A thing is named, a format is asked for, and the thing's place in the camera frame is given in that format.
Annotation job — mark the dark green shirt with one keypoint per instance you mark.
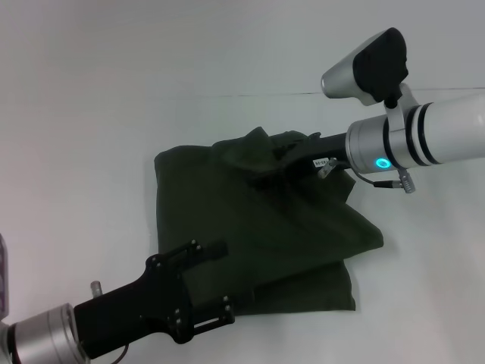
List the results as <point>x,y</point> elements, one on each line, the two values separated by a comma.
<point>265,227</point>

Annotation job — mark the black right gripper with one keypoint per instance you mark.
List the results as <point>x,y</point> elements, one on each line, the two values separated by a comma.
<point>314,153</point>

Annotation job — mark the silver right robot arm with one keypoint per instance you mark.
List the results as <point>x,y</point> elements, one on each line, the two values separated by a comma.
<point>417,136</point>

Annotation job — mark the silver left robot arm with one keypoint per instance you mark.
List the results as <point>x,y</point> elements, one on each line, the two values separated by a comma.
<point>41,335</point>

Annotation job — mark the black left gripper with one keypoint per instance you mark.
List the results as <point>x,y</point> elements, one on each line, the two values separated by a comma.
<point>151,303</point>

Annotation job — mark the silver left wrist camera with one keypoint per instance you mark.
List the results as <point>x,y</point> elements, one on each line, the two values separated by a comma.
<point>4,273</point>

